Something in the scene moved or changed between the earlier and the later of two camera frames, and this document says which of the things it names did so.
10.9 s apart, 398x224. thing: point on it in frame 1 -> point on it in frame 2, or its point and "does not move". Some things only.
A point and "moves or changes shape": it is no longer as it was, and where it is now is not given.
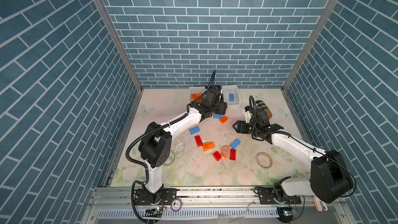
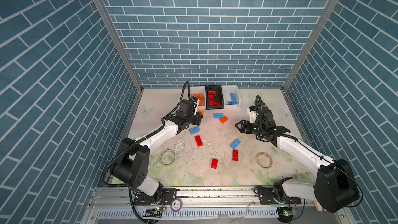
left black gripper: x=222 y=108 -> x=198 y=119
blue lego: x=194 y=130 does not move
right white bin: x=231 y=89 does not move
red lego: x=232 y=154 moves or changes shape
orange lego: x=223 y=119 does not move
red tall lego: x=198 y=140 does not move
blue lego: x=236 y=143 does not move
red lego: x=217 y=156 -> x=214 y=163
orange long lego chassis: x=195 y=96 does not move
